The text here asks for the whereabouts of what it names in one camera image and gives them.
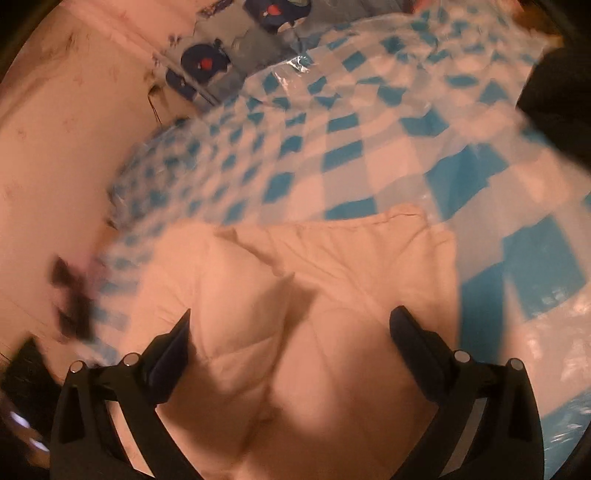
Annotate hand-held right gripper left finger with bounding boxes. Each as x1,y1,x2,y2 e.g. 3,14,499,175
48,308,204,480

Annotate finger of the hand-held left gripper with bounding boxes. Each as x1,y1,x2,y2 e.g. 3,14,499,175
50,256,99,343

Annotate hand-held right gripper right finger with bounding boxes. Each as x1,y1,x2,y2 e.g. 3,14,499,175
389,305,546,480

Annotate large white garment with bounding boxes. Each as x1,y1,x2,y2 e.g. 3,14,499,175
111,203,459,480

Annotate blue checkered plastic sheet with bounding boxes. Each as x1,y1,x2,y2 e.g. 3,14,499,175
92,0,591,480

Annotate whale print curtain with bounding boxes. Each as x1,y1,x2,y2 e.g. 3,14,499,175
151,0,315,108

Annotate dark cloth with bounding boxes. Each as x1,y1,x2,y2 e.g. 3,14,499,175
515,41,591,163

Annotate thin dark wires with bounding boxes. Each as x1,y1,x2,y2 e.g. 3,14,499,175
146,85,166,126

